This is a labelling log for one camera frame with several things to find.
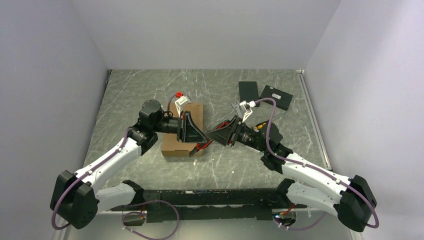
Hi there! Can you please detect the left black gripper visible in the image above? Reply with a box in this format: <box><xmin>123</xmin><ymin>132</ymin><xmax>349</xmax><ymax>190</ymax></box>
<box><xmin>152</xmin><ymin>111</ymin><xmax>208</xmax><ymax>144</ymax></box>

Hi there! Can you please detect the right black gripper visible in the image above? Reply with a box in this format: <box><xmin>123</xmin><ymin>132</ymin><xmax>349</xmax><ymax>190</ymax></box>
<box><xmin>205</xmin><ymin>115</ymin><xmax>268</xmax><ymax>153</ymax></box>

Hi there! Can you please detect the red utility knife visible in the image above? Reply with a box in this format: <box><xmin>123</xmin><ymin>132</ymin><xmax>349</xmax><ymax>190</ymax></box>
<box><xmin>188</xmin><ymin>121</ymin><xmax>231</xmax><ymax>158</ymax></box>

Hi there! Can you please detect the brown cardboard express box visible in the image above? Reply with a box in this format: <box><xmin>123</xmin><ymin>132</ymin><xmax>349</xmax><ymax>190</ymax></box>
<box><xmin>161</xmin><ymin>102</ymin><xmax>204</xmax><ymax>158</ymax></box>

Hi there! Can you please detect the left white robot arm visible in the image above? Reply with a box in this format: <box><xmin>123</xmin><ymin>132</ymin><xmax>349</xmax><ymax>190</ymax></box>
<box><xmin>50</xmin><ymin>95</ymin><xmax>208</xmax><ymax>230</ymax></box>

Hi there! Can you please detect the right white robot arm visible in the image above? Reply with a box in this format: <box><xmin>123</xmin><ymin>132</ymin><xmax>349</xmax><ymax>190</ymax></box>
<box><xmin>206</xmin><ymin>116</ymin><xmax>379</xmax><ymax>233</ymax></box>

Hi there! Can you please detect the black rectangular box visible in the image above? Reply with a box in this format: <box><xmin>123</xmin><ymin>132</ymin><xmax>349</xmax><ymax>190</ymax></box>
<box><xmin>238</xmin><ymin>81</ymin><xmax>260</xmax><ymax>103</ymax></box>

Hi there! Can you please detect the black box with label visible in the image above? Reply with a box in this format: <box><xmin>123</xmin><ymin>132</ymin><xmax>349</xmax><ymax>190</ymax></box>
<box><xmin>259</xmin><ymin>85</ymin><xmax>293</xmax><ymax>111</ymax></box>

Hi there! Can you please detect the silver open-end wrench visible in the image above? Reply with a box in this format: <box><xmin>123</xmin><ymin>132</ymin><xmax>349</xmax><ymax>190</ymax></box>
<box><xmin>231</xmin><ymin>100</ymin><xmax>242</xmax><ymax>118</ymax></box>

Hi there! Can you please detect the yellow black screwdriver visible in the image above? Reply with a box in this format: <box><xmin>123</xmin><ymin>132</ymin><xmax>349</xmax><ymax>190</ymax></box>
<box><xmin>254</xmin><ymin>121</ymin><xmax>268</xmax><ymax>131</ymax></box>

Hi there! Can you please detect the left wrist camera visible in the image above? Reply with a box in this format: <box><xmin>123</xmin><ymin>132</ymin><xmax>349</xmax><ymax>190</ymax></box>
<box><xmin>174</xmin><ymin>91</ymin><xmax>192</xmax><ymax>117</ymax></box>

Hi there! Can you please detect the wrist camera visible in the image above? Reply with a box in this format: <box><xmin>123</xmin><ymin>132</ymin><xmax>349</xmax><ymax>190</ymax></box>
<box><xmin>239</xmin><ymin>101</ymin><xmax>256</xmax><ymax>123</ymax></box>
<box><xmin>174</xmin><ymin>91</ymin><xmax>192</xmax><ymax>117</ymax></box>

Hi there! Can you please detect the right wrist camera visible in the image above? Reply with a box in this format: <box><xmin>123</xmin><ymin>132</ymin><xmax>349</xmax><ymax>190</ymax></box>
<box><xmin>239</xmin><ymin>101</ymin><xmax>256</xmax><ymax>123</ymax></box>

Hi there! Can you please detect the white network switch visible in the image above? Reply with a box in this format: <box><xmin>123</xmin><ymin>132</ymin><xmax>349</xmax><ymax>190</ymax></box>
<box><xmin>246</xmin><ymin>146</ymin><xmax>262</xmax><ymax>154</ymax></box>

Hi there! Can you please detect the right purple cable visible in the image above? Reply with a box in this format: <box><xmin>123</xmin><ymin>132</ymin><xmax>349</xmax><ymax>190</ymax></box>
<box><xmin>255</xmin><ymin>97</ymin><xmax>380</xmax><ymax>232</ymax></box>

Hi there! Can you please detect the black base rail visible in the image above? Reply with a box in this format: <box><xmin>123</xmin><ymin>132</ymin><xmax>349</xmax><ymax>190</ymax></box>
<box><xmin>112</xmin><ymin>188</ymin><xmax>292</xmax><ymax>223</ymax></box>

